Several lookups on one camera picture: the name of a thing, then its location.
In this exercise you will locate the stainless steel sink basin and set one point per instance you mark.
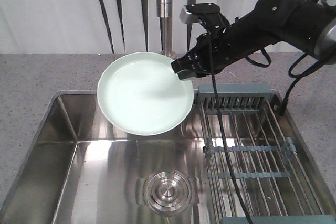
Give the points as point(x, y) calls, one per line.
point(82, 169)

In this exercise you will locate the chrome kitchen faucet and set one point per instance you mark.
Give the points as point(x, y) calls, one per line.
point(164, 13)

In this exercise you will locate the round steel sink drain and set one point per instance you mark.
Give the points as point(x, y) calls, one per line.
point(167, 193)

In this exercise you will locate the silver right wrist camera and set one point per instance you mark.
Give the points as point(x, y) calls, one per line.
point(204, 13)

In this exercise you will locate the white pleated curtain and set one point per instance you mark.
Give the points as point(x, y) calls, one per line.
point(104, 26)

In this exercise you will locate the steel wire dish rack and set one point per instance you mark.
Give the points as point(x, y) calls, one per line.
point(256, 161)

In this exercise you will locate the pale green round plate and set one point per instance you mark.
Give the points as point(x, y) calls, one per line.
point(140, 94)

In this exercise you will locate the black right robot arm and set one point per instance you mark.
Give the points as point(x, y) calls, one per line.
point(304, 24)

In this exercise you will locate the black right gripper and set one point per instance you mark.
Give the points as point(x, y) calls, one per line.
point(210, 55)

